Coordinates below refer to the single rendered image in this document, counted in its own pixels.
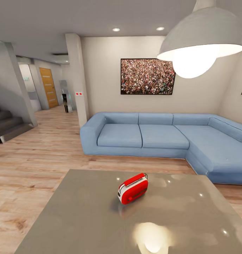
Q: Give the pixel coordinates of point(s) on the room light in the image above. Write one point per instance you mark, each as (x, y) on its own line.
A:
(207, 25)

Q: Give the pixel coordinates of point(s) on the door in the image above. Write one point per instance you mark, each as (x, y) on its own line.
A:
(49, 87)

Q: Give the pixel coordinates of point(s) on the stairs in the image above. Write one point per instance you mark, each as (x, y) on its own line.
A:
(11, 127)

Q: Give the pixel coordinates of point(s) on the radio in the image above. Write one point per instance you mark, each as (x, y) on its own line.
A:
(133, 188)

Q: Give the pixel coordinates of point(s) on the standing mirror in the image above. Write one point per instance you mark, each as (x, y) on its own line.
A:
(66, 96)

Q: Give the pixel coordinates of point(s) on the picture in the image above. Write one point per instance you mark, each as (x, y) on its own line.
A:
(147, 76)

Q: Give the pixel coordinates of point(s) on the coffee table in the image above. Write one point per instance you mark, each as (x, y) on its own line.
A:
(178, 214)

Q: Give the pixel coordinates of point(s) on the sofa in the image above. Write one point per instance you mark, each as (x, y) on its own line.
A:
(211, 144)

